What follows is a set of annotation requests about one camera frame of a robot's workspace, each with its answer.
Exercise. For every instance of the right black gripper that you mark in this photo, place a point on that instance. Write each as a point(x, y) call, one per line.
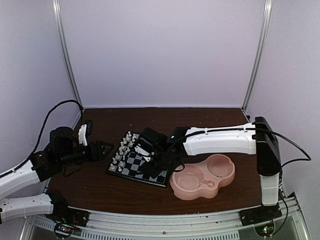
point(153, 171)

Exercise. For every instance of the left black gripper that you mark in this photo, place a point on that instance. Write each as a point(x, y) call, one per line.
point(99, 147)

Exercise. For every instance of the black rook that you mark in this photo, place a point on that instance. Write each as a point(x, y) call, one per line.
point(160, 179)

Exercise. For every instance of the black and white chessboard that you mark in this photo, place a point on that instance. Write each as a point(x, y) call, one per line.
point(133, 166)

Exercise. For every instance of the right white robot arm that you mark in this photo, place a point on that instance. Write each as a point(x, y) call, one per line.
point(197, 161)

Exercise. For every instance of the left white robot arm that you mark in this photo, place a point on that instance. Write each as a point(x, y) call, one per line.
point(20, 177)

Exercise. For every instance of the white queen piece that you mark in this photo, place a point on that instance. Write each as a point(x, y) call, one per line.
point(120, 150)

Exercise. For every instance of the pink double pet bowl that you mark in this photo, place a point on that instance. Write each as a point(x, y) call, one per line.
point(203, 179)

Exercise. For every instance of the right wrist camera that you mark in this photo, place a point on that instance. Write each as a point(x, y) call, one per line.
point(141, 152)

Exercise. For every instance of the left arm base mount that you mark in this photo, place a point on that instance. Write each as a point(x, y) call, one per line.
point(71, 217)

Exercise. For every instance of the front aluminium rail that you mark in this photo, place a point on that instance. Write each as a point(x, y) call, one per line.
point(223, 225)

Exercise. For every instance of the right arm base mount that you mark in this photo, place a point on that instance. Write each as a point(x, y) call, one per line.
point(259, 214)

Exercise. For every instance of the left aluminium frame post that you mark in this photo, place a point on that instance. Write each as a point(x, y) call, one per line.
point(64, 48)

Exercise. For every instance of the aluminium frame post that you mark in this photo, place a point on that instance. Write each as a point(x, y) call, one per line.
point(64, 48)
point(264, 30)

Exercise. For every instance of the right aluminium frame post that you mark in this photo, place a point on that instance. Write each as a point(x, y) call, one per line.
point(264, 30)

